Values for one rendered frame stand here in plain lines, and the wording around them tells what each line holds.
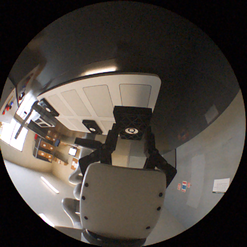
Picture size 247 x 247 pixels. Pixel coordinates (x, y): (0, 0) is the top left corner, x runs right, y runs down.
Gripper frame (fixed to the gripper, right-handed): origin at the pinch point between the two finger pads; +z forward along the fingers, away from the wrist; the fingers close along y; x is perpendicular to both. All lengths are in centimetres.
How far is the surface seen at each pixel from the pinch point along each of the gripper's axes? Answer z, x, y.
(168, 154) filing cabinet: 81, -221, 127
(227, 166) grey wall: -15, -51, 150
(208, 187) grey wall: -38, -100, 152
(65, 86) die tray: 6.1, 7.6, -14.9
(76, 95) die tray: 6.8, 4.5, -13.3
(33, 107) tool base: 7, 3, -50
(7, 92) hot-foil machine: -2, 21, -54
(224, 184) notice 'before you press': -42, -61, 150
